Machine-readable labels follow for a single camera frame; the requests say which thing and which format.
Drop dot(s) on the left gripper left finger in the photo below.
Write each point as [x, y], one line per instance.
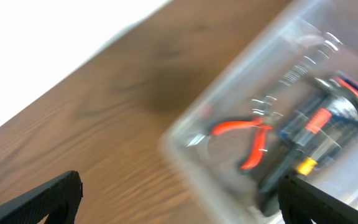
[55, 201]

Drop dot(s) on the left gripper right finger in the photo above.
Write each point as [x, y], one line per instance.
[302, 203]

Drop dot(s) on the black yellow screwdriver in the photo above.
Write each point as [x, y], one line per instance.
[281, 177]

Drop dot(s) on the red black pliers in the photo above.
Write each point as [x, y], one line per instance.
[242, 140]

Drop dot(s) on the small claw hammer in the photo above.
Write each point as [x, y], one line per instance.
[337, 103]

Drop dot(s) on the clear plastic container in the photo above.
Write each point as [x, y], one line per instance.
[270, 79]

